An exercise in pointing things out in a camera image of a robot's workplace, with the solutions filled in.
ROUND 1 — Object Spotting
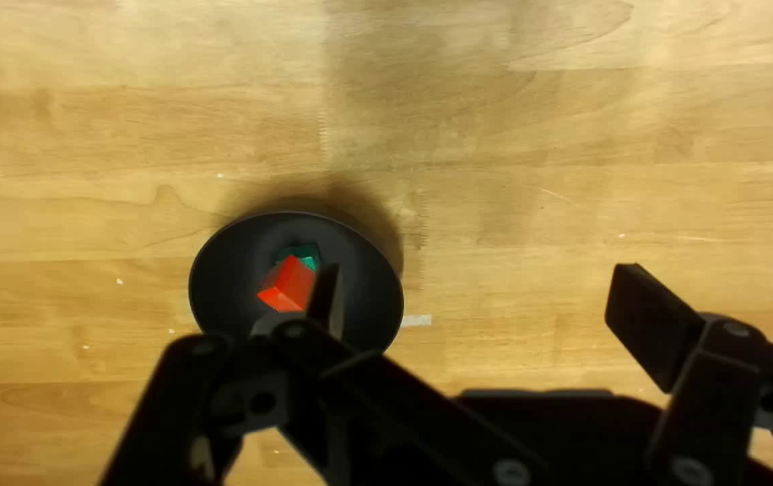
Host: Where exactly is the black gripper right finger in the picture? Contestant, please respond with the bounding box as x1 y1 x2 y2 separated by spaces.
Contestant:
602 263 773 486

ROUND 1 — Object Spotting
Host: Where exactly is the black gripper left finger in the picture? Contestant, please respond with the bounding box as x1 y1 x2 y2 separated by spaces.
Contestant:
101 263 551 486

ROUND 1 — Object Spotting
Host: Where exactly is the black bowl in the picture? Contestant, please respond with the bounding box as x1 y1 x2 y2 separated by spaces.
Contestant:
186 212 405 357

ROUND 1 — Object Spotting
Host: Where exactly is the red block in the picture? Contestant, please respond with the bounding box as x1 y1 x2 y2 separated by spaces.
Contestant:
253 255 319 316

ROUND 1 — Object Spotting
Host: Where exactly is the green block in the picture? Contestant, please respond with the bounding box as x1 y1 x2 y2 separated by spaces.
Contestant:
290 241 324 275

